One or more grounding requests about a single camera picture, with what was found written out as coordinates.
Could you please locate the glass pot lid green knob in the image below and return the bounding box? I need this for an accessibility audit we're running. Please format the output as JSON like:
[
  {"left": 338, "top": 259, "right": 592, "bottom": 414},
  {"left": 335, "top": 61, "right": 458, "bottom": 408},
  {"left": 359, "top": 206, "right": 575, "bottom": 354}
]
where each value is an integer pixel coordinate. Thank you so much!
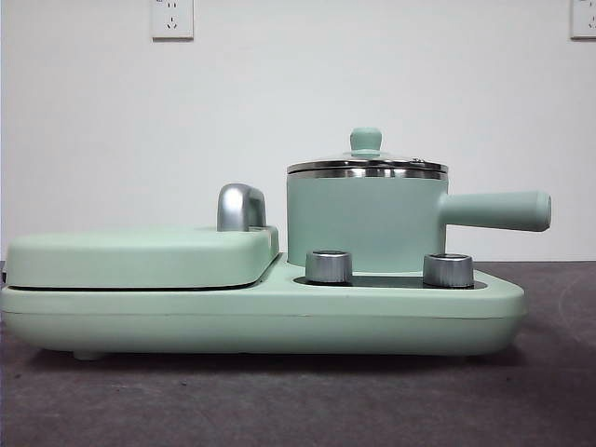
[{"left": 286, "top": 127, "right": 452, "bottom": 171}]

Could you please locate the silver control knob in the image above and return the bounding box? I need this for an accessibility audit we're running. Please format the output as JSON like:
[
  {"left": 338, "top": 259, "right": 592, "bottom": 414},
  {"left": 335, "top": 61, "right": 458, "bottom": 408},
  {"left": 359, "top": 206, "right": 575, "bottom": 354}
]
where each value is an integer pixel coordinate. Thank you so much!
[
  {"left": 305, "top": 249, "right": 354, "bottom": 285},
  {"left": 422, "top": 252, "right": 476, "bottom": 287}
]

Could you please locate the mint green breakfast machine base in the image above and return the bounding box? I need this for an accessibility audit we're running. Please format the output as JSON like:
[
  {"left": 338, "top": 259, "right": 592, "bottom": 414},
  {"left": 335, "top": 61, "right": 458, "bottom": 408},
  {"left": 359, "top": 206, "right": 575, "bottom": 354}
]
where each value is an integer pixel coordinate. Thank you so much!
[{"left": 0, "top": 260, "right": 527, "bottom": 362}]

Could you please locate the black control panel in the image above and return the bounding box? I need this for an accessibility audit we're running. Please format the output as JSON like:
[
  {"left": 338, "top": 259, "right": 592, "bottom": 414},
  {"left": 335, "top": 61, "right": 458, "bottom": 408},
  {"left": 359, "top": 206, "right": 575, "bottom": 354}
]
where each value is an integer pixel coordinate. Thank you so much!
[{"left": 293, "top": 274, "right": 488, "bottom": 289}]

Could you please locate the mint green griddle cover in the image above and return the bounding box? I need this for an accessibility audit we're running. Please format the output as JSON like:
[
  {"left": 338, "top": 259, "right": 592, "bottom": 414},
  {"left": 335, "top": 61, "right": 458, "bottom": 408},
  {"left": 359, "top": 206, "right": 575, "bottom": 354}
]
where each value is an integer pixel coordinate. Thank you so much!
[{"left": 6, "top": 224, "right": 281, "bottom": 291}]

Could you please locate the mint green handled pot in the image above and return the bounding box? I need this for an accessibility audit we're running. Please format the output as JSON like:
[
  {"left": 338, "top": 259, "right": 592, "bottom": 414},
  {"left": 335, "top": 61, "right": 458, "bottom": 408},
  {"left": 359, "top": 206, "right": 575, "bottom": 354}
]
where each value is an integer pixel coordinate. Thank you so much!
[{"left": 285, "top": 166, "right": 553, "bottom": 275}]

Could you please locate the silver griddle cover handle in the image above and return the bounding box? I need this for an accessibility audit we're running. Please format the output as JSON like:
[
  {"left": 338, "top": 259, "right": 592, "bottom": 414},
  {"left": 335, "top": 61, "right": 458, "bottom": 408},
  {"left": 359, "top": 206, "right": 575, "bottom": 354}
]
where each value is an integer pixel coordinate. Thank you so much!
[{"left": 215, "top": 183, "right": 268, "bottom": 233}]

